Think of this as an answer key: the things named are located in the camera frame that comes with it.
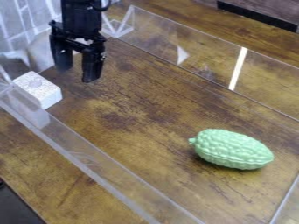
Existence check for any clear acrylic tray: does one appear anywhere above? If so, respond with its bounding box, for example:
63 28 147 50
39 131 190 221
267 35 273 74
0 0 299 224

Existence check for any white speckled rectangular block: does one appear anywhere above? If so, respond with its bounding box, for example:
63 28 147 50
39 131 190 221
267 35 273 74
14 71 63 109

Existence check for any green bumpy bitter gourd toy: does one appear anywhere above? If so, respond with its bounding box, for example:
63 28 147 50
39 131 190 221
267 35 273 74
189 129 275 170

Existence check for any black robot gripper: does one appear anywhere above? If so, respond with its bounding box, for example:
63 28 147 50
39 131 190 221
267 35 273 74
50 0 107 83

